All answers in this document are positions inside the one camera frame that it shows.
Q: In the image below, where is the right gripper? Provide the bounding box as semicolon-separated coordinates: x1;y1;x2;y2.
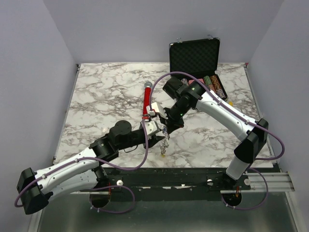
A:
158;101;191;134

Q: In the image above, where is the round metal keyring disc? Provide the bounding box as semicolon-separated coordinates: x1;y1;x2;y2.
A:
160;127;169;157

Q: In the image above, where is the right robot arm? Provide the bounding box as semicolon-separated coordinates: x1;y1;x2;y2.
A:
160;77;268;189

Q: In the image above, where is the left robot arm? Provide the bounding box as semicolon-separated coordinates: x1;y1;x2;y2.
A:
14;120;163;215

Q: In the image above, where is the red glitter microphone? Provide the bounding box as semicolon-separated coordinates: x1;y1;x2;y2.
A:
142;81;153;119

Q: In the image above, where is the pink playing card deck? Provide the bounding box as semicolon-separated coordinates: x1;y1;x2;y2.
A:
188;79;204;84

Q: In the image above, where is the brown poker chip stack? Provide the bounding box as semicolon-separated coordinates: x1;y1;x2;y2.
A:
210;75;225;98

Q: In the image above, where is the black poker chip case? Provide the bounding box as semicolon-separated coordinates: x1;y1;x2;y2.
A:
169;37;228;101

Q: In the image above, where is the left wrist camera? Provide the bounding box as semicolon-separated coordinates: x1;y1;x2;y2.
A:
140;121;158;136

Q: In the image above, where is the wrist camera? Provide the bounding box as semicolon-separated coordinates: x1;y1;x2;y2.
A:
146;102;168;119
140;121;158;136

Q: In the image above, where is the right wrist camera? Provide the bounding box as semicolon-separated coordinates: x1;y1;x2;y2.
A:
146;102;168;119

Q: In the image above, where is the black front mounting rail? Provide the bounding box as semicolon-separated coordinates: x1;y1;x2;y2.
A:
89;168;251;206

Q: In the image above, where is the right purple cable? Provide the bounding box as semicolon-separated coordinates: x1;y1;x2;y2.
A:
149;72;285;210

